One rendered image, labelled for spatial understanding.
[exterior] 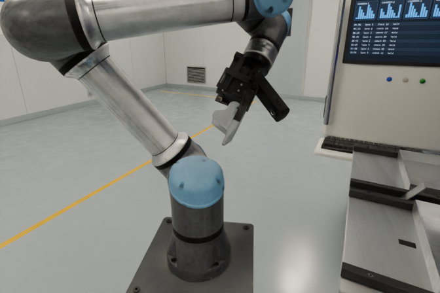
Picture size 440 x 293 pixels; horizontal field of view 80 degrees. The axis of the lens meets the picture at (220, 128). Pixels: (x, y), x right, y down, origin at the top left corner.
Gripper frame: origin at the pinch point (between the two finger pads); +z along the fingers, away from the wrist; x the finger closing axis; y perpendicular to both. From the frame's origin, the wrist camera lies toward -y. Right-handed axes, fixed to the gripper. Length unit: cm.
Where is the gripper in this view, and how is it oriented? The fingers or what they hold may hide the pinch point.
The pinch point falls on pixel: (228, 140)
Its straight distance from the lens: 54.6
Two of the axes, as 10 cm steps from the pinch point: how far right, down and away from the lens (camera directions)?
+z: -4.2, 8.4, -3.4
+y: -9.1, -4.1, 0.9
